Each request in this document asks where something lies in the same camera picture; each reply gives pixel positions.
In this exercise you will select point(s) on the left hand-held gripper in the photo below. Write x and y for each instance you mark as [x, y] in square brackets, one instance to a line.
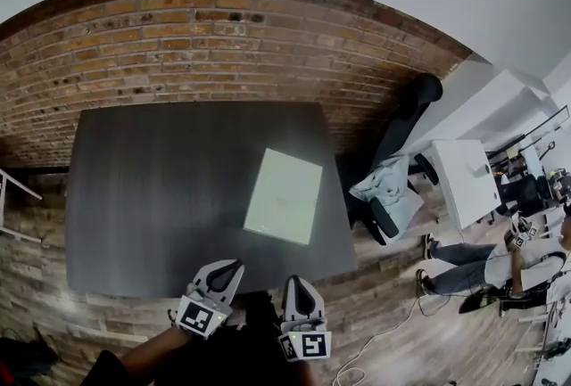
[194, 316]

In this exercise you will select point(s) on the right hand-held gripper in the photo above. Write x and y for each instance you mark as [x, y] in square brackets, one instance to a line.
[312, 346]

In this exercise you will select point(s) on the pale green box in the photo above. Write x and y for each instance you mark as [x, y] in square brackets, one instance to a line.
[283, 197]

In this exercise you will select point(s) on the person's right forearm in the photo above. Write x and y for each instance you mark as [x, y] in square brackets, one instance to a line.
[310, 373]

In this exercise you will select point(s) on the person's left forearm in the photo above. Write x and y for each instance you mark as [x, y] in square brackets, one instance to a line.
[151, 357]

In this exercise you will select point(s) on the white side desk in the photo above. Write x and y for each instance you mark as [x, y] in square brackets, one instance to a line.
[464, 183]

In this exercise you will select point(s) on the person's black clothing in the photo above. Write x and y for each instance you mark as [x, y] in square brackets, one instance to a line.
[250, 353]

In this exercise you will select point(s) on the light grey cloth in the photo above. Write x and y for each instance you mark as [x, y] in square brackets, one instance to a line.
[386, 183]

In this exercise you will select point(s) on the black high-back office chair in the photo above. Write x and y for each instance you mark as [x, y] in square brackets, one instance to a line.
[401, 125]

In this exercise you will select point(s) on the black bag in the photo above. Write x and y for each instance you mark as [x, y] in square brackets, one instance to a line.
[22, 362]

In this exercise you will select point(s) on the small white table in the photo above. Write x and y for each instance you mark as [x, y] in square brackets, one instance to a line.
[18, 186]

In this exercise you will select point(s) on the small white cup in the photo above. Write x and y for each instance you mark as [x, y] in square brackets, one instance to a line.
[481, 170]

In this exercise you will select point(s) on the black mesh office chair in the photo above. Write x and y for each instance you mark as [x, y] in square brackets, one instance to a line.
[526, 194]

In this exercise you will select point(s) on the black framed board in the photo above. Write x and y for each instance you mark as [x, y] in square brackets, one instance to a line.
[546, 125]

